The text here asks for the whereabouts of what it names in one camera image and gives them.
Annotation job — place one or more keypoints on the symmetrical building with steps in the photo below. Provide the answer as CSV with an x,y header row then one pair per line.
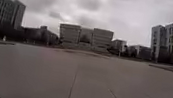
x,y
72,32

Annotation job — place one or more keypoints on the grey paved plaza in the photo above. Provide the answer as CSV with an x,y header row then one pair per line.
x,y
79,81

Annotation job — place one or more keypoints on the small pale building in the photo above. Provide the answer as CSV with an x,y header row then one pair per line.
x,y
119,44

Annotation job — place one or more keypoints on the low dark building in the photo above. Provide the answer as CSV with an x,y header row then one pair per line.
x,y
39,34

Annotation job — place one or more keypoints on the low grey building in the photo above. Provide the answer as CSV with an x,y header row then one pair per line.
x,y
141,51

